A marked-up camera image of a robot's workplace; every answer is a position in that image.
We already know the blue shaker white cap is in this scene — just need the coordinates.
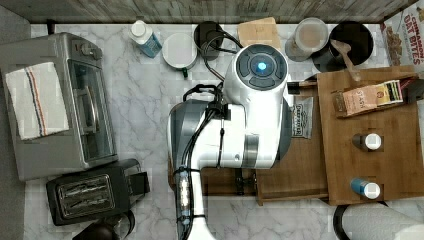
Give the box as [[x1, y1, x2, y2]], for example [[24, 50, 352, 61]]
[[350, 178, 381, 200]]

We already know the grey snack packet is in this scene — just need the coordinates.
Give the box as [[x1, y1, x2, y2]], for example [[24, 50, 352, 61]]
[[292, 97, 314, 139]]

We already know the clear jar white lid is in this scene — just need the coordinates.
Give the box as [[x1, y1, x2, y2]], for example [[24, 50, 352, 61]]
[[285, 17, 329, 62]]

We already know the silver toaster oven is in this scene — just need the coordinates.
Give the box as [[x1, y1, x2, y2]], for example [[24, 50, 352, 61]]
[[1, 32, 117, 181]]

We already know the light wooden cutting board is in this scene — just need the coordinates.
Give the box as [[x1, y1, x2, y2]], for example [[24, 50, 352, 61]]
[[237, 17, 281, 50]]

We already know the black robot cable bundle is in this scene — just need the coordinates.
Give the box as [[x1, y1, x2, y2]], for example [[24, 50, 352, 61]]
[[173, 28, 244, 240]]

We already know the cinnamon oat bites cereal box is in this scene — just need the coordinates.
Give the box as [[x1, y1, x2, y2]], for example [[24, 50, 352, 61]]
[[380, 0, 424, 74]]

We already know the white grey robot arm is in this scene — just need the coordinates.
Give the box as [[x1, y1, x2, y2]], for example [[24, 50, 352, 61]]
[[167, 44, 292, 240]]

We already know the black utensil crock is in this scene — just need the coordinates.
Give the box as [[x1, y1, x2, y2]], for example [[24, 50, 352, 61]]
[[312, 21, 374, 72]]

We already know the black two-slot toaster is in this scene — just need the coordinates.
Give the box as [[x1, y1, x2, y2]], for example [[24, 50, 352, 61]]
[[46, 159, 150, 226]]

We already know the white striped dish towel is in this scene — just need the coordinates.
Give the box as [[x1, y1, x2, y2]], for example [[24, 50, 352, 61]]
[[5, 62, 69, 140]]

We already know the white mug green handle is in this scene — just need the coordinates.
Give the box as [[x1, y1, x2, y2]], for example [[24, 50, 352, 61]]
[[162, 33, 198, 78]]

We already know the white paper towel roll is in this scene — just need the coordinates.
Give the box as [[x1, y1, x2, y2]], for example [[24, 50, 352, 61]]
[[333, 203, 424, 240]]

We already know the black round cable base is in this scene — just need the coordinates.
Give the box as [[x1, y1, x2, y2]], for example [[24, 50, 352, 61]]
[[193, 21, 223, 61]]

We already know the tea bag box rack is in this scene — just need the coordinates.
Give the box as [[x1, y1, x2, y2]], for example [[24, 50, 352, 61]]
[[332, 77, 423, 118]]

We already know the blue white milk carton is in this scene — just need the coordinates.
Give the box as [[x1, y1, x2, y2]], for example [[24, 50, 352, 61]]
[[129, 20, 162, 58]]

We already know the wooden spoon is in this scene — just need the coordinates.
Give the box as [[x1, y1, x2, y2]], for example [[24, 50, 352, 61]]
[[330, 39, 361, 83]]

